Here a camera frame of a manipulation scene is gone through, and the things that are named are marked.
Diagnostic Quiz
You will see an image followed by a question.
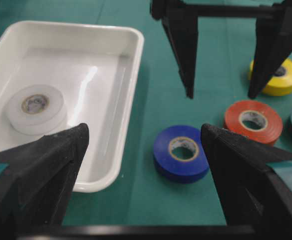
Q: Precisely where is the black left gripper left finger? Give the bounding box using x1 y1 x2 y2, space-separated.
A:
0 123 89 240

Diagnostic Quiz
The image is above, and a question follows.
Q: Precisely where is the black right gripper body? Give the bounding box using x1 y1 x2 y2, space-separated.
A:
150 0 292 20

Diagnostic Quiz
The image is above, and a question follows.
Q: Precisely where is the red tape roll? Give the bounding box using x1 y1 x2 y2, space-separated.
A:
224 100 283 145

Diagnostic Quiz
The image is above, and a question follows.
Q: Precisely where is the white tape roll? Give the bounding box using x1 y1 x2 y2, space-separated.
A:
5 84 67 136

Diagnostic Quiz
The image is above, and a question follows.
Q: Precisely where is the white plastic tray case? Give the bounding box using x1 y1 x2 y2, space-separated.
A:
0 20 144 193

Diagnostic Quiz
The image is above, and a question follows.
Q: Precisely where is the blue tape roll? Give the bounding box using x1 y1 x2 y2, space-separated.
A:
153 125 209 184

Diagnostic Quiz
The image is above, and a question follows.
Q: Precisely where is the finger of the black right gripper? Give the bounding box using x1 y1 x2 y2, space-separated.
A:
248 3 292 99
158 0 198 99

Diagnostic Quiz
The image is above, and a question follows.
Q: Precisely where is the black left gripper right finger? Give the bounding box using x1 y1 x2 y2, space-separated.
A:
201 124 292 240

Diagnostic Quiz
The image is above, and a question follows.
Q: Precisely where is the yellow tape roll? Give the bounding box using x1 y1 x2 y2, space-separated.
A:
248 58 292 99

